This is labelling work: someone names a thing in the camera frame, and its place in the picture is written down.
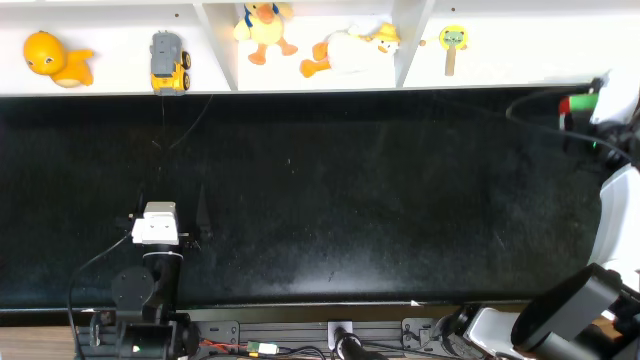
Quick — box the white plush duck yellow hat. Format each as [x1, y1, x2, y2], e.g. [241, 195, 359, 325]
[299, 20, 402, 80]

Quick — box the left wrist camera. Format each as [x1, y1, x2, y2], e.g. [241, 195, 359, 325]
[130, 200, 181, 247]

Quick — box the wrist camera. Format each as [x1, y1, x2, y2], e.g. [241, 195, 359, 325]
[130, 200, 181, 247]
[588, 68, 640, 127]

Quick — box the many-coloured puzzle cube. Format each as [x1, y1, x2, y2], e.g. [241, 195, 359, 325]
[557, 92, 600, 132]

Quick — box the yellow rubber duck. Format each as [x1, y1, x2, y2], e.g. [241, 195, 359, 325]
[22, 29, 96, 90]

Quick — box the yellow rattle drum toy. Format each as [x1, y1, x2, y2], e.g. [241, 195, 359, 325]
[418, 24, 470, 78]

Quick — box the mounting rail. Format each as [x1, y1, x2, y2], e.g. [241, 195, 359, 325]
[74, 307, 484, 360]

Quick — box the white shelf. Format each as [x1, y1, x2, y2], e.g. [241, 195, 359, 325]
[0, 0, 640, 97]

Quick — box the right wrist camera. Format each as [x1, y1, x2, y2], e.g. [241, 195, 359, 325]
[588, 68, 640, 127]

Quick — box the black cable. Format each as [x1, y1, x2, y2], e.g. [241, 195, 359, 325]
[504, 78, 635, 165]
[66, 231, 134, 360]

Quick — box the grey and yellow toy truck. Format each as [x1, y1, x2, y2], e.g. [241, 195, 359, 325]
[149, 30, 193, 97]

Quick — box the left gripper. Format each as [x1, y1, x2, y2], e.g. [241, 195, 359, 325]
[115, 181, 214, 251]

